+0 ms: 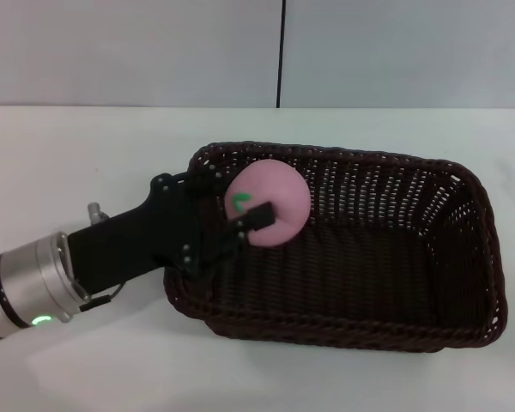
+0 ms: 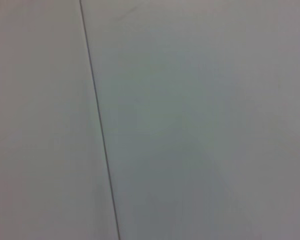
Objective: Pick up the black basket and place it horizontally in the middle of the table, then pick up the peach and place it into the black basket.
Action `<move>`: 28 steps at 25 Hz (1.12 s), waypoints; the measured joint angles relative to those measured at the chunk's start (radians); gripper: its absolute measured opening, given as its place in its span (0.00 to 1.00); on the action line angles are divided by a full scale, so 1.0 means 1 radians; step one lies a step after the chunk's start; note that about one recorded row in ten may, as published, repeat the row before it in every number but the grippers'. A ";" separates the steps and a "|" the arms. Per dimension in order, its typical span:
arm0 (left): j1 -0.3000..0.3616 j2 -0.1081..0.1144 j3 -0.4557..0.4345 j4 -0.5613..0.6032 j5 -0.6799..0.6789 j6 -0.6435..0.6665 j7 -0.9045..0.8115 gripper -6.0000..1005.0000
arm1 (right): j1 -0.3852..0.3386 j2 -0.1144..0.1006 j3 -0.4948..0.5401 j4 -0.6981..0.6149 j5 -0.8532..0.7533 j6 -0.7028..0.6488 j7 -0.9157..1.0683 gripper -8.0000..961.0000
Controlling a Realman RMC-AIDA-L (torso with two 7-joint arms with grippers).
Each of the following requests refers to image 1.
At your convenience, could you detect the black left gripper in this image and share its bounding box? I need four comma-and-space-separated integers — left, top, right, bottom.
66, 168, 278, 298

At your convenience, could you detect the dark brown woven basket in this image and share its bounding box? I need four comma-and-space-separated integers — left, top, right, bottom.
165, 140, 510, 354

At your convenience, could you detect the pink toy peach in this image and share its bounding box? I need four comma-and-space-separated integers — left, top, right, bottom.
223, 161, 312, 248

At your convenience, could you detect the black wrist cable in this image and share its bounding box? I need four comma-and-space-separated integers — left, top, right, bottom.
78, 282, 126, 312

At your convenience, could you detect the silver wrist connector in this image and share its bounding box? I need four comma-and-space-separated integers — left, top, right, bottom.
87, 201, 107, 225

